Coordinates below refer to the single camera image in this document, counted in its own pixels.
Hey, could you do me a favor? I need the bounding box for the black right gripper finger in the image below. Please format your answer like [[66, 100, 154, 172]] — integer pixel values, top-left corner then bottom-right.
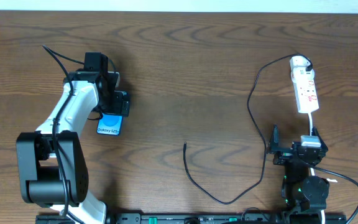
[[267, 124, 280, 154], [312, 127, 328, 149]]

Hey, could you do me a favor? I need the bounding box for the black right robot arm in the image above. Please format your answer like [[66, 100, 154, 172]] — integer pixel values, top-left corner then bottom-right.
[[267, 125, 329, 223]]

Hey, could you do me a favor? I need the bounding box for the white power strip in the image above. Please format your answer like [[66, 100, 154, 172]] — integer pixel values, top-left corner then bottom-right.
[[289, 55, 320, 114]]

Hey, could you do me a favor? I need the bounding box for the white USB charger adapter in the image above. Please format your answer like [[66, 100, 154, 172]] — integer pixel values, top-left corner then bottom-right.
[[291, 66, 315, 83]]

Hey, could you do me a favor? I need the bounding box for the black USB charging cable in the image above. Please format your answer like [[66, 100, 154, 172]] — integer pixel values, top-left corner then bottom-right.
[[183, 53, 314, 205]]

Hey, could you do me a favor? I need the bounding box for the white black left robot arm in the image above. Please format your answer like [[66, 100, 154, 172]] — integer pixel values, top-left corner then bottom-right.
[[16, 52, 131, 223]]

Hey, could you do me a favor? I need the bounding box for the blue Galaxy smartphone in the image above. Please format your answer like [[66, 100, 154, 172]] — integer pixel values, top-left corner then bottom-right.
[[96, 114, 123, 136]]

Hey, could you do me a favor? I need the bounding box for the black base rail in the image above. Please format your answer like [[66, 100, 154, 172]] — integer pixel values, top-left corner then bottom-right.
[[35, 212, 347, 224]]

